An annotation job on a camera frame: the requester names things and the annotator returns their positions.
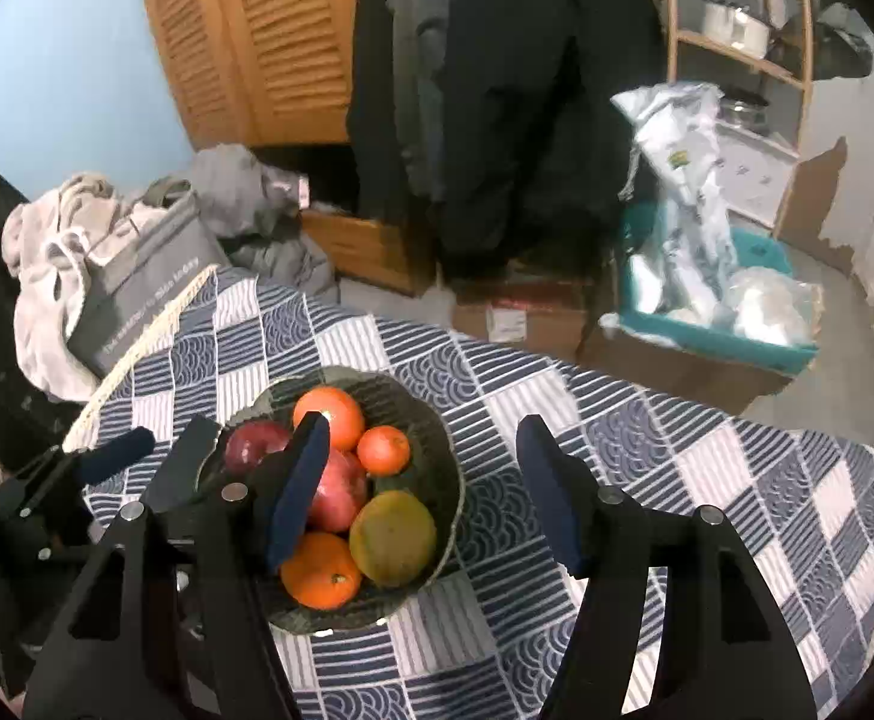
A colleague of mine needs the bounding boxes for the grey hanging bag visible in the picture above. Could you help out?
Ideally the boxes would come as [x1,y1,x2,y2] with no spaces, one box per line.
[810,0,874,81]

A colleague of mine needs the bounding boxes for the teal plastic basket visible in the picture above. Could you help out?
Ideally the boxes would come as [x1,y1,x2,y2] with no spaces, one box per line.
[615,202,822,377]

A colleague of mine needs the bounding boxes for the large orange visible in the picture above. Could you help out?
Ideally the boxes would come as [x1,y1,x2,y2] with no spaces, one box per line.
[279,531,363,611]
[292,386,367,452]

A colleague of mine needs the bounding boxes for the white patterned crate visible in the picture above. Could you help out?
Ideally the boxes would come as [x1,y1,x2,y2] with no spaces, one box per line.
[714,120,800,231]

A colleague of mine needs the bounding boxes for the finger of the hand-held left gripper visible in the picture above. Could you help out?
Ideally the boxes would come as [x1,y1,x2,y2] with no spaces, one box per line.
[140,416,222,518]
[68,426,157,486]

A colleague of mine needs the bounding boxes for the white pot with lid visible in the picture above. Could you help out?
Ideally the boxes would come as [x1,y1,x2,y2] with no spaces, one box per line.
[701,0,773,58]

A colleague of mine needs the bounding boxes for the clear plastic bag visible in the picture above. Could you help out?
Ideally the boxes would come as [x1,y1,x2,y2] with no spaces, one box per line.
[728,265,822,347]

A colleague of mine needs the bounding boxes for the green yellow mango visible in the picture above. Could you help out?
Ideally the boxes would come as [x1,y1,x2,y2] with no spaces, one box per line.
[348,490,438,590]

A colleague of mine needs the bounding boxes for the grey jacket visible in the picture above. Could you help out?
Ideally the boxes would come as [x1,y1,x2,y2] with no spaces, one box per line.
[388,0,458,201]

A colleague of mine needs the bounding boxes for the black hooded jacket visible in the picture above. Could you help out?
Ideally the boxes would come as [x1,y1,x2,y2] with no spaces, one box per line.
[347,0,665,280]

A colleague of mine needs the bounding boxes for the wooden drawer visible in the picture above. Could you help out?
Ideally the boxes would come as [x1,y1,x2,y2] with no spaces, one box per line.
[297,205,439,299]

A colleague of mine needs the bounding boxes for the grey tote bag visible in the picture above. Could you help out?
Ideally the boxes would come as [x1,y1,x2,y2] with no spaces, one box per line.
[65,180,233,381]

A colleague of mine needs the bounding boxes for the beige cloth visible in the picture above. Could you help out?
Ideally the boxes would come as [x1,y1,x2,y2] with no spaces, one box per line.
[0,173,139,404]

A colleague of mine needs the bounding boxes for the labelled cardboard box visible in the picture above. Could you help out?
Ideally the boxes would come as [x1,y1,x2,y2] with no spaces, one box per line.
[450,276,589,359]

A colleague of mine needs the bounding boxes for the wooden shelf rack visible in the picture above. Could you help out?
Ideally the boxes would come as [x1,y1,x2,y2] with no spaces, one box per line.
[662,0,818,242]

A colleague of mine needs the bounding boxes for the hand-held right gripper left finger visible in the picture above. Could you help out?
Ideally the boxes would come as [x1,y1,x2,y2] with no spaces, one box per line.
[23,412,331,720]

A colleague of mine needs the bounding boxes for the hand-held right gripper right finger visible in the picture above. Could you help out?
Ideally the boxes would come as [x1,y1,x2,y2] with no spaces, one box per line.
[516,414,818,720]

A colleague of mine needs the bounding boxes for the red apple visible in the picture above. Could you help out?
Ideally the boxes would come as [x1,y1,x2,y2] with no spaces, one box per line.
[306,450,370,535]
[225,421,293,475]

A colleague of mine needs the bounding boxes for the wooden louvered wardrobe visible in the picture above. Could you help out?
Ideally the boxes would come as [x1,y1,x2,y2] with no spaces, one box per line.
[133,0,364,152]

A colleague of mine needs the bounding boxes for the white printed rice bag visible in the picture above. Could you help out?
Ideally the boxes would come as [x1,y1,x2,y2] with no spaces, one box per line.
[610,82,743,325]

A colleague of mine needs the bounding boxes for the grey clothes pile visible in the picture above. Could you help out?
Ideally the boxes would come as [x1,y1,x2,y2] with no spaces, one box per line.
[188,143,342,302]

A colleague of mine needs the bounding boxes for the plain cardboard box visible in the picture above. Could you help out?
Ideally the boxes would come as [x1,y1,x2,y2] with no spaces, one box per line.
[578,315,800,419]

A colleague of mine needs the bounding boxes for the steel pot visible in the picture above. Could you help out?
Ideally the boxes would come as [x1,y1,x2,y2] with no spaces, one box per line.
[722,90,773,130]

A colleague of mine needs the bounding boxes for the small orange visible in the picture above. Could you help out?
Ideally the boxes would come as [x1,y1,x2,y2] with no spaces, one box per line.
[356,425,412,477]

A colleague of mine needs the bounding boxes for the glass bowl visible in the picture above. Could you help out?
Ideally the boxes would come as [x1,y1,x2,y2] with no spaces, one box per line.
[197,366,466,635]

